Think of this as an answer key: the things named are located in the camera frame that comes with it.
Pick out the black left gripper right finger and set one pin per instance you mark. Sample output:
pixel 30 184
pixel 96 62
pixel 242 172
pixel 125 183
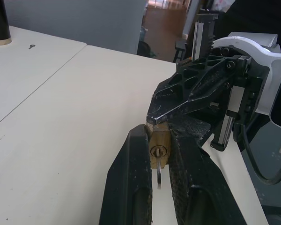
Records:
pixel 201 187

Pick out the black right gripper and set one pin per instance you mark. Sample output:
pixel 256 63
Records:
pixel 255 93

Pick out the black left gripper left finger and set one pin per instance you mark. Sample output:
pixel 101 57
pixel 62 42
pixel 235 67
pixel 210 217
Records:
pixel 126 178

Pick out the brass padlock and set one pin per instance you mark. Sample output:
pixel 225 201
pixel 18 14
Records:
pixel 160 140

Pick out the small silver spare key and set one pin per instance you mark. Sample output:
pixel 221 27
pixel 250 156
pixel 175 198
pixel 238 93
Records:
pixel 31 46

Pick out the black stool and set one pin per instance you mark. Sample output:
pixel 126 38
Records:
pixel 179 50

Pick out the dark bag on floor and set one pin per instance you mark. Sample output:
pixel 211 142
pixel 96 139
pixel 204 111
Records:
pixel 146 49

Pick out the grey object below table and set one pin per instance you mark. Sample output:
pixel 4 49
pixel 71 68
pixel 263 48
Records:
pixel 277 215

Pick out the blue water bottle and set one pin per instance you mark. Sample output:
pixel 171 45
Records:
pixel 142 35

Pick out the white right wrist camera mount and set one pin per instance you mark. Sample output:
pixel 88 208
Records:
pixel 248 47

